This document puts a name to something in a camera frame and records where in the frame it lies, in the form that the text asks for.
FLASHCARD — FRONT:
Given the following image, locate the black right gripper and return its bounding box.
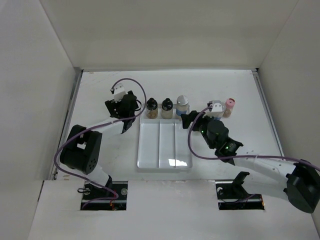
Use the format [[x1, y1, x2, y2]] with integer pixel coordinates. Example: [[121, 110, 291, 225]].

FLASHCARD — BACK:
[[181, 110, 217, 150]]

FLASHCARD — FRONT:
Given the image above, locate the silver-cap blue-label bottle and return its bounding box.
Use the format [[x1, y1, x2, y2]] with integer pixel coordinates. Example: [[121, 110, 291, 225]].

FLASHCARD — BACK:
[[175, 95, 189, 119]]

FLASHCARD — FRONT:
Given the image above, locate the black-cap white powder bottle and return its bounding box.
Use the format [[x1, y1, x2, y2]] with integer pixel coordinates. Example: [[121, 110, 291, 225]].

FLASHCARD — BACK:
[[161, 98, 174, 119]]

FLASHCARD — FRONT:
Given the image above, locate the black-cap brown spice bottle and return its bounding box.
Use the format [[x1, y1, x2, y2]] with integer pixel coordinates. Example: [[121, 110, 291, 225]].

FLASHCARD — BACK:
[[146, 97, 158, 119]]

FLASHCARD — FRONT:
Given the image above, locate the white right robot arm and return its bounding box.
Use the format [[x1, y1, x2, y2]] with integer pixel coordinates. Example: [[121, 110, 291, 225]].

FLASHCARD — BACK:
[[181, 110, 320, 214]]

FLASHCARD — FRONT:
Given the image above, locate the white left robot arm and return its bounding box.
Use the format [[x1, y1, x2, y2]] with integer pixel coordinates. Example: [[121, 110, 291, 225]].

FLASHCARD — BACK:
[[58, 90, 141, 200]]

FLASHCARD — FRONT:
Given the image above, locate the white divided organizer tray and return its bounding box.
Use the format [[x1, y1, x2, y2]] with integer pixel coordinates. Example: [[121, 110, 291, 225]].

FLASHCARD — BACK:
[[137, 103, 193, 173]]

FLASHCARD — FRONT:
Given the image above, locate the pink-cap spice bottle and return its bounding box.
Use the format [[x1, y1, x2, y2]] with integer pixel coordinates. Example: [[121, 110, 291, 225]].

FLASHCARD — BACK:
[[222, 98, 236, 118]]

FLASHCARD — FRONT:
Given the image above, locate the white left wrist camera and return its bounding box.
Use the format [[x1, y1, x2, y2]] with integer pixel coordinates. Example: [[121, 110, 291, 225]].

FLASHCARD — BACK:
[[110, 83, 127, 103]]

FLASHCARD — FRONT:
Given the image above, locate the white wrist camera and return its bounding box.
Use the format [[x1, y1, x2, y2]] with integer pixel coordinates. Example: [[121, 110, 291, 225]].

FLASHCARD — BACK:
[[110, 83, 127, 103], [207, 100, 225, 118]]

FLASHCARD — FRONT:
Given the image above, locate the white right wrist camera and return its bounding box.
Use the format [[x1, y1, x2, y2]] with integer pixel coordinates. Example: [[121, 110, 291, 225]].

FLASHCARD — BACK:
[[207, 100, 225, 118]]

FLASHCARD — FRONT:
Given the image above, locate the left aluminium table rail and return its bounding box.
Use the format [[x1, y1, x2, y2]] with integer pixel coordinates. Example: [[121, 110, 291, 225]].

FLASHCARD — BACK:
[[48, 68, 83, 180]]

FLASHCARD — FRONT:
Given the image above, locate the aluminium table rail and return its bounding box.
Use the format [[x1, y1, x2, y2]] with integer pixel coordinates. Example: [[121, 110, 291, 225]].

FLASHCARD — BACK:
[[48, 68, 83, 180], [251, 68, 284, 156]]

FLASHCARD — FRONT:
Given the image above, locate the right aluminium table rail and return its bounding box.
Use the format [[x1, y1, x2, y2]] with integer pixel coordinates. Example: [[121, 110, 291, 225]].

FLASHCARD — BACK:
[[251, 68, 284, 156]]

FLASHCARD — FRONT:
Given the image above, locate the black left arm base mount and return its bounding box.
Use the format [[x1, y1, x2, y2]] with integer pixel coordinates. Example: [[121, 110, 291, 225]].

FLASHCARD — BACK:
[[82, 181, 118, 201]]

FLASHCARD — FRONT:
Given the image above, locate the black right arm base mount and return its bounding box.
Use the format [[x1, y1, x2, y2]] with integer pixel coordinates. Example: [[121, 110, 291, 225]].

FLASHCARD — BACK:
[[231, 171, 250, 201]]

